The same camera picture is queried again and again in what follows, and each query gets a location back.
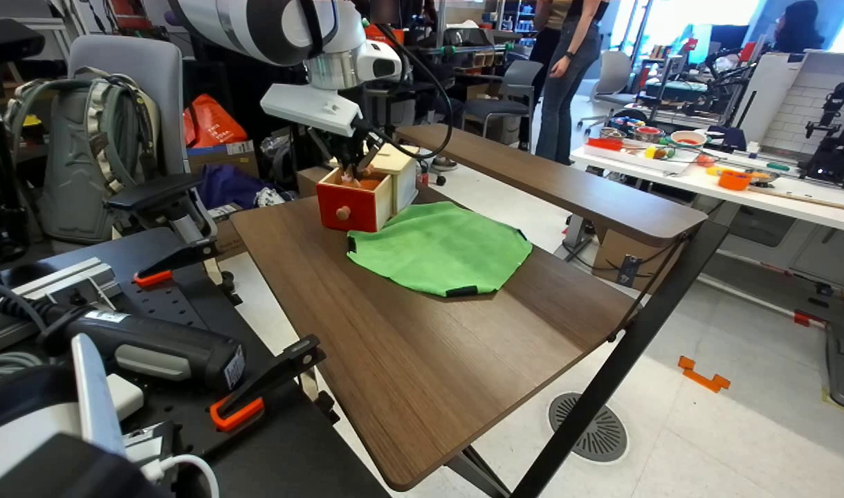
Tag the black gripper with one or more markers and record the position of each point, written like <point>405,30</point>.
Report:
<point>355,141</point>

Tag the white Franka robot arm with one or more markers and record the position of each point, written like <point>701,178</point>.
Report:
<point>255,30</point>

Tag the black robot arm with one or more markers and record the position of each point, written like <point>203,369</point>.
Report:
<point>832,147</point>

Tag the green cloth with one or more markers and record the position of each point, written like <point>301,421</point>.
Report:
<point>439,251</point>

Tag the purple cloth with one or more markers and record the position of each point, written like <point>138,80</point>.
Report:
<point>228,185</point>

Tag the orange bag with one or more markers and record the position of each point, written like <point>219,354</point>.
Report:
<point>215,127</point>

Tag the grey chair with metal legs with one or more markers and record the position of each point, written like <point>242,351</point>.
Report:
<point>509,106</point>

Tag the brown raised desk shelf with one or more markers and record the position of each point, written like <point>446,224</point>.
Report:
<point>550,181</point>

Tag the person in blue jeans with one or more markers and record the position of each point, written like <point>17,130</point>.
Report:
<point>568,102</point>

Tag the grey office chair with armrest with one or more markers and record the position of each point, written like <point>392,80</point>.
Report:
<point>146,66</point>

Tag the small red tray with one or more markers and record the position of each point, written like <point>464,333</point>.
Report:
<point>604,145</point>

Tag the black grey handheld device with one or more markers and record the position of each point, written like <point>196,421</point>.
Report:
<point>153,351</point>

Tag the grey backpack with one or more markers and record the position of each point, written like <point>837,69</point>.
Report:
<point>78,156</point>

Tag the cardboard box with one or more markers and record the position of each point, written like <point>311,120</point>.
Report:
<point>625,260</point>

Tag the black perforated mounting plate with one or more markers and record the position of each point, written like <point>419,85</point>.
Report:
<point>273,460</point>

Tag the black slanted table leg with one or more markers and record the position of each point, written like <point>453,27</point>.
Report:
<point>625,362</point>

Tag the round floor drain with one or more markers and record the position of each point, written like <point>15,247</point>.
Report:
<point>587,428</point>

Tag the small orange container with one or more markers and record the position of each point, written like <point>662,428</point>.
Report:
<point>731,181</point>

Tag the white board rack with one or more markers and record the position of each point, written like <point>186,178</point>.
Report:
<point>798,102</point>

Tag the white work table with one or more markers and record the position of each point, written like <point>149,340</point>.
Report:
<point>810,210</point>

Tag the grey table leg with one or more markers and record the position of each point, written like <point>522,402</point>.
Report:
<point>842,362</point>

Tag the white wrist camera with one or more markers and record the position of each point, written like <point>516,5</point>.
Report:
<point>311,109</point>

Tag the aluminium rail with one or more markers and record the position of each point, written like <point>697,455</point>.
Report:
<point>42,287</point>

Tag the white grey bracket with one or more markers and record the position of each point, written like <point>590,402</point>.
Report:
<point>94,396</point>

